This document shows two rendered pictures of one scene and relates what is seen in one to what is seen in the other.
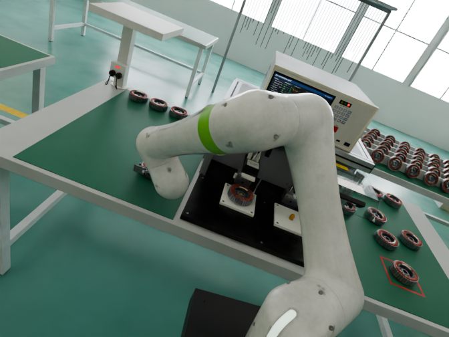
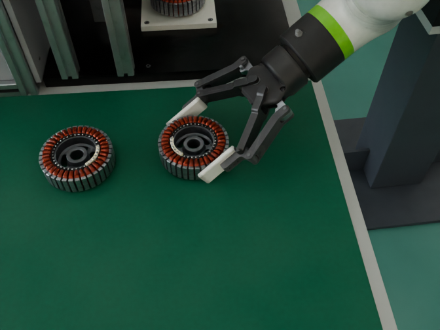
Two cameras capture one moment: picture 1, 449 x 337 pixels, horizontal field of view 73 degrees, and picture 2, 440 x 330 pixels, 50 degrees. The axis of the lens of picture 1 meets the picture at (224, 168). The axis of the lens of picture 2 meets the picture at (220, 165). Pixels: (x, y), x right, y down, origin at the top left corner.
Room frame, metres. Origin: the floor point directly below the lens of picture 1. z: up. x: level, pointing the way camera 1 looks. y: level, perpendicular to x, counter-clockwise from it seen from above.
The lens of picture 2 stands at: (1.02, 0.76, 1.35)
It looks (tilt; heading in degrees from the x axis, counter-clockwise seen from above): 52 degrees down; 268
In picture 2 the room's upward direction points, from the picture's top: straight up
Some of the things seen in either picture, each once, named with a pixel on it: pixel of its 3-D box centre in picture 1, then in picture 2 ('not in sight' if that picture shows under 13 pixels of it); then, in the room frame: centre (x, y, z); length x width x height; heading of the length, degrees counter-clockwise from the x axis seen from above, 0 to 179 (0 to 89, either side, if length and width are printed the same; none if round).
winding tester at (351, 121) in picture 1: (310, 97); not in sight; (1.41, -0.23, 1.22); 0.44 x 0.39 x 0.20; 93
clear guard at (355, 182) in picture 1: (339, 180); not in sight; (1.11, -0.44, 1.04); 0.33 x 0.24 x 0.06; 3
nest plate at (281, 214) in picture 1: (290, 219); not in sight; (1.10, -0.35, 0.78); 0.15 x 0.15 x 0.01; 3
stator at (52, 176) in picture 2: not in sight; (78, 157); (1.23, 0.29, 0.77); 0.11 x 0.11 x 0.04
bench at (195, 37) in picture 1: (135, 39); not in sight; (4.34, 1.88, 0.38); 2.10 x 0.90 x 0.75; 93
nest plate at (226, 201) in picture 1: (238, 198); (178, 4); (1.08, -0.11, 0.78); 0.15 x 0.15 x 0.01; 3
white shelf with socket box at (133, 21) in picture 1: (132, 59); not in sight; (1.62, 0.70, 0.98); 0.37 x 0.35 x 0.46; 93
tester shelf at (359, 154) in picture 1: (294, 120); not in sight; (1.41, -0.21, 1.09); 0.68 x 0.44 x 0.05; 93
